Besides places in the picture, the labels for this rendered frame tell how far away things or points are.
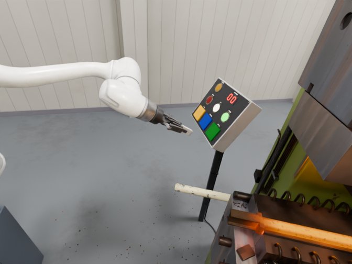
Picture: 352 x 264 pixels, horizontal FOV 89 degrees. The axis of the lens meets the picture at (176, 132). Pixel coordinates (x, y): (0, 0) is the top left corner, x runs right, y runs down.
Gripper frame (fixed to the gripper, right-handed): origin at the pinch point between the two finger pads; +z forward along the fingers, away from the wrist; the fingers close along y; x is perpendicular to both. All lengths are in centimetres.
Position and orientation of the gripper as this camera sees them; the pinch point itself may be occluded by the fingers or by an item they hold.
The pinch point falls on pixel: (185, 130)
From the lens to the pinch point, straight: 86.2
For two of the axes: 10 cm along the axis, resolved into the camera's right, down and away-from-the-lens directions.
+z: 7.3, 3.5, 5.8
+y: 3.3, 5.6, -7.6
